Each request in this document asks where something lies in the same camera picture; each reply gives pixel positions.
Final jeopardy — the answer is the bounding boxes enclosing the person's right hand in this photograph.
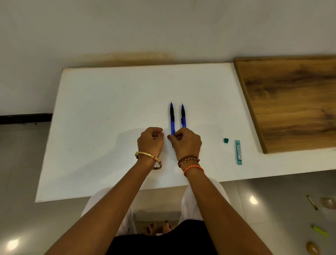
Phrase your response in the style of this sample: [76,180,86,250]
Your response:
[167,127,203,161]

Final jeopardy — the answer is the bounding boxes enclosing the person's left hand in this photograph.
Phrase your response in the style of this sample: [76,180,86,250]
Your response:
[137,127,164,159]

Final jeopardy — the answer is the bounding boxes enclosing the green lead refill case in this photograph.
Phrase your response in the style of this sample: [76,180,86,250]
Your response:
[235,140,243,165]

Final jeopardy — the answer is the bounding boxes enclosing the person's right forearm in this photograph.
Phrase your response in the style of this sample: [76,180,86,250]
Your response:
[186,173,273,255]

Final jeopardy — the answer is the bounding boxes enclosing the person's left forearm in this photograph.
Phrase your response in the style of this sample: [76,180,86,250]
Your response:
[44,163,155,255]

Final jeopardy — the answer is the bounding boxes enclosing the person's right foot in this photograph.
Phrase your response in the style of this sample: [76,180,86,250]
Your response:
[162,220,177,234]

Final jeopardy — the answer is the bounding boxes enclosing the person's foot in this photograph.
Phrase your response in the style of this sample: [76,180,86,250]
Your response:
[143,223,157,236]
[162,220,177,234]

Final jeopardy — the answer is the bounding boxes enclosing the person's left foot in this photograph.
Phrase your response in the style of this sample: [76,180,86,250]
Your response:
[143,223,157,236]

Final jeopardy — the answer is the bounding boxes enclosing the gold bangle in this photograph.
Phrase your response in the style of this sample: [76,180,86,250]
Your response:
[135,151,162,171]

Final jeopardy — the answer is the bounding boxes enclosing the white trousers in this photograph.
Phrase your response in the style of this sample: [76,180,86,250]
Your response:
[81,178,230,237]

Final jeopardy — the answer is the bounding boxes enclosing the black tunic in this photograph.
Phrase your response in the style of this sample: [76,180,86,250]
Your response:
[106,219,218,255]

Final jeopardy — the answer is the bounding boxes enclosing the wooden board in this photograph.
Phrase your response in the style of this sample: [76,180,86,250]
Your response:
[234,55,336,154]

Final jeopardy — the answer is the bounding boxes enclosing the black skirting strip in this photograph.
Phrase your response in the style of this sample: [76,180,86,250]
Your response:
[0,113,53,125]

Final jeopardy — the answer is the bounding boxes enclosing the small wooden stick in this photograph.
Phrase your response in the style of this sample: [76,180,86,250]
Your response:
[306,195,319,211]

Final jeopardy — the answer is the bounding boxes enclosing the brown round floor object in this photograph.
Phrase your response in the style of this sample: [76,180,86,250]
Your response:
[320,197,336,210]
[306,241,321,255]

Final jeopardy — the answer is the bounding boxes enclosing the yellow green marker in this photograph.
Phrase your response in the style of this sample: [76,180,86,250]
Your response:
[311,225,329,237]

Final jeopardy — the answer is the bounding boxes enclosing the brown band bracelet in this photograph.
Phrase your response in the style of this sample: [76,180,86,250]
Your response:
[177,155,200,165]

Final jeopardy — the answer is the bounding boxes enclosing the copper wire bracelet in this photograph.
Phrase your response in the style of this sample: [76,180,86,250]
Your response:
[178,157,201,168]

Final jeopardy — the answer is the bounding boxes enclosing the orange braided bracelet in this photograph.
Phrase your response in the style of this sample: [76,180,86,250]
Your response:
[183,165,205,177]

